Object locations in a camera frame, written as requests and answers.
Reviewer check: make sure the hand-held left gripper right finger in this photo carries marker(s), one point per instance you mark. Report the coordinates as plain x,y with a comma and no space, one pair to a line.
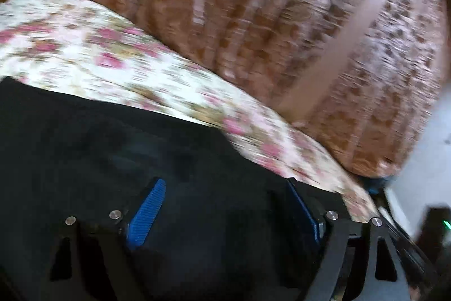
303,213

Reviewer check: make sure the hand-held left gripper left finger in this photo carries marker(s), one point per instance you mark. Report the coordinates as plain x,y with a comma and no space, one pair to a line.
146,213

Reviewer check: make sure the black pants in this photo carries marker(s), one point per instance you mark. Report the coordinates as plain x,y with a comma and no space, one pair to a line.
105,163

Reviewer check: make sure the blue object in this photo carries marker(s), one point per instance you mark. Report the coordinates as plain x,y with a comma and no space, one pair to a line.
375,185

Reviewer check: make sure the floral bedsheet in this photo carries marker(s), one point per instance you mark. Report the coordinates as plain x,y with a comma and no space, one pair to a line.
105,50

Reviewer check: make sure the brown floral curtain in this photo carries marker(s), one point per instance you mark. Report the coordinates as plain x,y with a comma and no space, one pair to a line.
246,22

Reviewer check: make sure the black metal frame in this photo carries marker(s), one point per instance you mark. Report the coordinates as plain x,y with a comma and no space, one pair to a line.
405,241

